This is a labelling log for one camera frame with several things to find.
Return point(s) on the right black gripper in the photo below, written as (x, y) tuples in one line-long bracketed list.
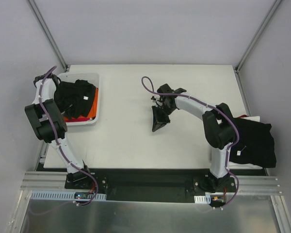
[(161, 110)]

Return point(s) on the white plastic laundry basket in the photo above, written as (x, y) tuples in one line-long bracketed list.
[(92, 78)]

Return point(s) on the black t shirt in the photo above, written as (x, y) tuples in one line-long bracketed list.
[(74, 99), (256, 145)]

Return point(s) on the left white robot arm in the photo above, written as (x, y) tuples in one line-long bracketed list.
[(48, 125)]

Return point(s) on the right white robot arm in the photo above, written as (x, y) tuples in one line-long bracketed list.
[(219, 128)]

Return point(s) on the orange t shirt in basket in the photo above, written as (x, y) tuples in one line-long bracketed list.
[(93, 112)]

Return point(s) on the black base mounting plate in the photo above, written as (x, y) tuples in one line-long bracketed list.
[(152, 185)]

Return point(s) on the right white cable duct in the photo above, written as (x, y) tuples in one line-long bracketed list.
[(206, 199)]

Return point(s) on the white cable duct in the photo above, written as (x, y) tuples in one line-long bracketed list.
[(61, 195), (206, 199)]

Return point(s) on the left white cable duct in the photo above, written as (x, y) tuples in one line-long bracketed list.
[(61, 195)]

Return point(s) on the right aluminium corner post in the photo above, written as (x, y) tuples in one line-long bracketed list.
[(258, 34)]

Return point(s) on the aluminium corner post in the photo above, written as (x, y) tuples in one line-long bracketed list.
[(258, 34), (47, 32)]

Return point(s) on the left aluminium corner post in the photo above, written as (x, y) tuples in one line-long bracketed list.
[(47, 32)]

